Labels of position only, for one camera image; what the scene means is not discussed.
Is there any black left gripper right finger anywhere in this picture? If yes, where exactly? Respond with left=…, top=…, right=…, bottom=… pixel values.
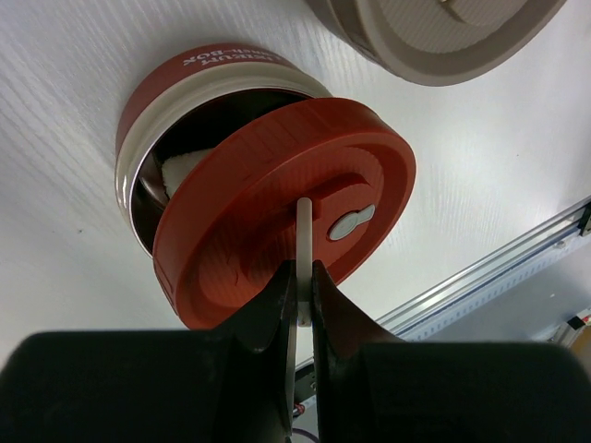
left=311, top=261, right=590, bottom=442

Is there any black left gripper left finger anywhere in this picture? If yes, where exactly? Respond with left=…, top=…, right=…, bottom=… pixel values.
left=1, top=261, right=296, bottom=442

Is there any red round lid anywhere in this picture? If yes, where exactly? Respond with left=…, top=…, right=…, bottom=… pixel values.
left=152, top=98, right=416, bottom=329

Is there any beige round lid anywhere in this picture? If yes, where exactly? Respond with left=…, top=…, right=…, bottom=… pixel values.
left=357, top=1, right=564, bottom=87

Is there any beige steel container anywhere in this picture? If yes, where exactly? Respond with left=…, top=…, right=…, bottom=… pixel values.
left=306, top=0, right=380, bottom=63

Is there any red steel container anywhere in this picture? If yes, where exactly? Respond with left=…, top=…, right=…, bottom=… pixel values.
left=115, top=42, right=330, bottom=254

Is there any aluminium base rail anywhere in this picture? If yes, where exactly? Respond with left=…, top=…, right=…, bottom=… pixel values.
left=378, top=198, right=590, bottom=341

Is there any slotted cable duct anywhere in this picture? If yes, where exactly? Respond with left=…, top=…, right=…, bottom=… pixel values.
left=401, top=245, right=590, bottom=341

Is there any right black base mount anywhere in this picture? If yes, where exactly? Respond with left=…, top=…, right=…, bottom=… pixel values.
left=577, top=203, right=591, bottom=236

